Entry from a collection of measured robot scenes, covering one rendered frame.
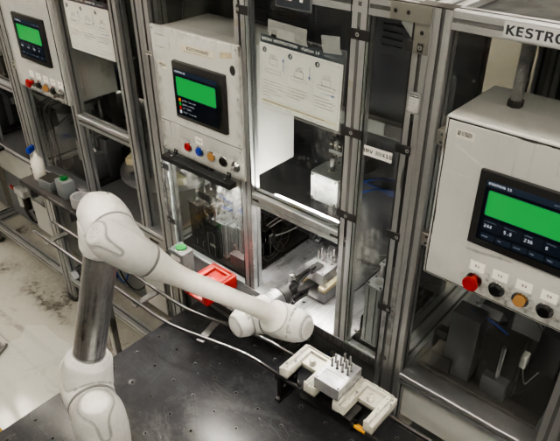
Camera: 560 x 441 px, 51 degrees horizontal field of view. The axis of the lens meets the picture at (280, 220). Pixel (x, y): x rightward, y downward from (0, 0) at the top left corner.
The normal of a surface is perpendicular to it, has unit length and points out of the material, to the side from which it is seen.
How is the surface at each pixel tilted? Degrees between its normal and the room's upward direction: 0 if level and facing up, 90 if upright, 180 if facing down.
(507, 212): 90
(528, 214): 90
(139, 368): 0
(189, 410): 0
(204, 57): 90
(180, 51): 90
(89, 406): 6
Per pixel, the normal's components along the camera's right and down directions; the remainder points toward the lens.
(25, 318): 0.00, -0.84
